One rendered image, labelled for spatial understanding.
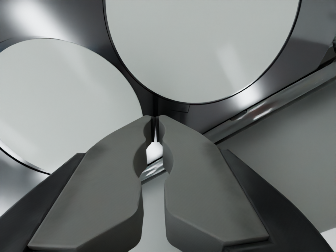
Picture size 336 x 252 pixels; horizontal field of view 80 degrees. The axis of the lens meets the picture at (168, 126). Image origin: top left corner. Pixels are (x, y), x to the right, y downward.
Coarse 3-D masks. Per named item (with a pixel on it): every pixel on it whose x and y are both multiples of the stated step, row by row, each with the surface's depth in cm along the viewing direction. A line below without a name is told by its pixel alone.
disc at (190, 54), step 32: (128, 0) 10; (160, 0) 10; (192, 0) 10; (224, 0) 10; (256, 0) 10; (288, 0) 10; (128, 32) 11; (160, 32) 11; (192, 32) 11; (224, 32) 11; (256, 32) 11; (288, 32) 11; (128, 64) 12; (160, 64) 12; (192, 64) 12; (224, 64) 12; (256, 64) 12; (192, 96) 13; (224, 96) 13
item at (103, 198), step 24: (144, 120) 11; (96, 144) 9; (120, 144) 9; (144, 144) 9; (96, 168) 8; (120, 168) 8; (144, 168) 10; (72, 192) 7; (96, 192) 7; (120, 192) 7; (48, 216) 6; (72, 216) 6; (96, 216) 6; (120, 216) 6; (48, 240) 5; (72, 240) 5; (96, 240) 5; (120, 240) 6
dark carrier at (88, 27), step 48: (0, 0) 10; (48, 0) 10; (96, 0) 10; (0, 48) 11; (96, 48) 11; (288, 48) 12; (144, 96) 13; (240, 96) 13; (0, 144) 14; (0, 192) 16
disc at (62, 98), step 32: (0, 64) 11; (32, 64) 11; (64, 64) 11; (96, 64) 11; (0, 96) 12; (32, 96) 12; (64, 96) 12; (96, 96) 12; (128, 96) 12; (0, 128) 13; (32, 128) 13; (64, 128) 13; (96, 128) 14; (32, 160) 15; (64, 160) 15
